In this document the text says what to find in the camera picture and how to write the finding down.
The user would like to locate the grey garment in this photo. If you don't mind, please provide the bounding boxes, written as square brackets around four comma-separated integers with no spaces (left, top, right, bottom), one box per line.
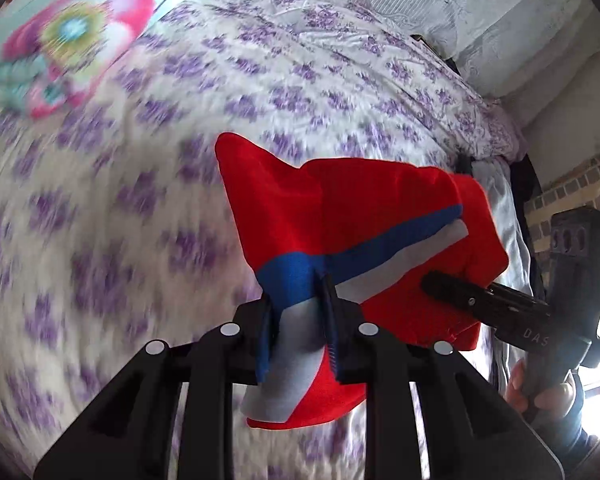
[472,160,537,411]

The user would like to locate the bed with purple floral sheet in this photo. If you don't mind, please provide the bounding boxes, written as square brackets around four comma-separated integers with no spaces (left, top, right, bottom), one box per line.
[0,0,531,480]

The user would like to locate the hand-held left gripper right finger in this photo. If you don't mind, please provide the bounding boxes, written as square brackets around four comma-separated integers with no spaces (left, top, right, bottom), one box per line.
[321,276,565,480]

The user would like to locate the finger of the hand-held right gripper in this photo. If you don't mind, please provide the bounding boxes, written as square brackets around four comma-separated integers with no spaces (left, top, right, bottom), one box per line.
[420,269,552,330]

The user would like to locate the person's right hand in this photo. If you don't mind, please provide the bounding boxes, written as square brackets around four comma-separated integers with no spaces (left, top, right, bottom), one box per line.
[504,359,577,415]

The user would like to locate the red pants with blue stripes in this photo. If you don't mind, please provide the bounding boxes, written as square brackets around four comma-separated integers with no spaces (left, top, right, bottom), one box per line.
[215,132,510,431]

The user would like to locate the person's right forearm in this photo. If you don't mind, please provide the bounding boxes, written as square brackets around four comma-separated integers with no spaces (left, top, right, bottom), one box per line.
[524,370,600,467]

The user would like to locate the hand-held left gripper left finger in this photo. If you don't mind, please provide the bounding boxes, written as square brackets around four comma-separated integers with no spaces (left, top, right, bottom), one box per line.
[32,300,276,480]

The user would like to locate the white lace cover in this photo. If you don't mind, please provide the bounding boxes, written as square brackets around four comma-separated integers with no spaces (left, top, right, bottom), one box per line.
[215,0,598,97]

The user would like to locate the folded floral quilt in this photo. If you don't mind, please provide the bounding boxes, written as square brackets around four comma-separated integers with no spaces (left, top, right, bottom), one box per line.
[0,0,217,121]

